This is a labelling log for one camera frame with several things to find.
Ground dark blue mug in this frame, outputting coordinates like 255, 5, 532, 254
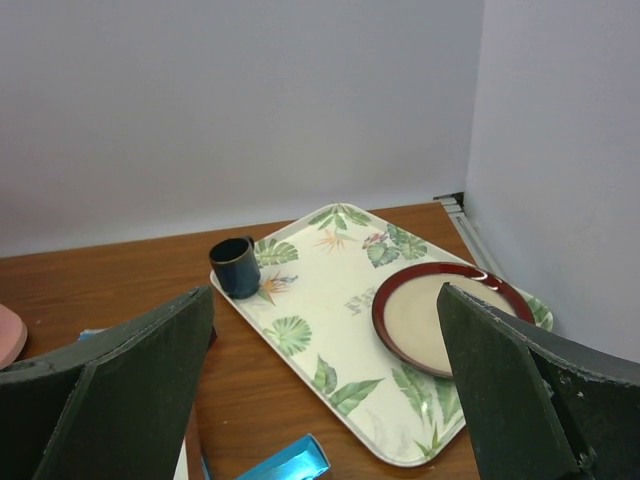
208, 235, 261, 300

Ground shiny blue toothpaste box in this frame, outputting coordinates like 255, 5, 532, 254
239, 434, 331, 480

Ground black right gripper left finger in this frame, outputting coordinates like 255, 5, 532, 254
1, 286, 214, 479

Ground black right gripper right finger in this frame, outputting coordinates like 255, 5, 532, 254
437, 283, 639, 479

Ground red silver toothpaste box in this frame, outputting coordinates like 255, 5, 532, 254
174, 407, 211, 480

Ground red rimmed beige plate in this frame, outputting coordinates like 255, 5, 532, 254
371, 262, 534, 379

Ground blue green toothpaste box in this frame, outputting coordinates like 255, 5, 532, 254
78, 329, 105, 340

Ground floral leaf print tray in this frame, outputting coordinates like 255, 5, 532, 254
232, 203, 553, 468

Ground pink three tier shelf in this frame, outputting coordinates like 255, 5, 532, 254
0, 305, 28, 369

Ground aluminium frame rail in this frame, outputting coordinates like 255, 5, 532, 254
433, 192, 504, 278

